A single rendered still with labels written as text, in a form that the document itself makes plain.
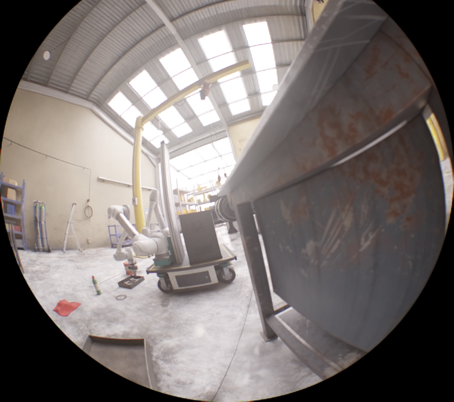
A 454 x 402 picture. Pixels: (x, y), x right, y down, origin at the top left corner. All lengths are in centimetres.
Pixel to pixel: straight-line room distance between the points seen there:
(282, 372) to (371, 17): 90
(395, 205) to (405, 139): 8
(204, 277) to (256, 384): 108
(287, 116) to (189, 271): 138
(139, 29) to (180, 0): 181
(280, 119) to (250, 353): 92
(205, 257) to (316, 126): 139
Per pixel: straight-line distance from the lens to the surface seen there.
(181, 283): 147
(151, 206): 194
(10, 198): 633
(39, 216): 601
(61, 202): 656
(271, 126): 17
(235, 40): 659
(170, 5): 615
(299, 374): 81
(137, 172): 411
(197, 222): 137
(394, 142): 20
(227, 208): 237
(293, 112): 16
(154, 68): 693
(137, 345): 113
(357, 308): 34
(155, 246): 135
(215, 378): 85
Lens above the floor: 77
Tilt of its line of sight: 16 degrees up
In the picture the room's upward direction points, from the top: 13 degrees counter-clockwise
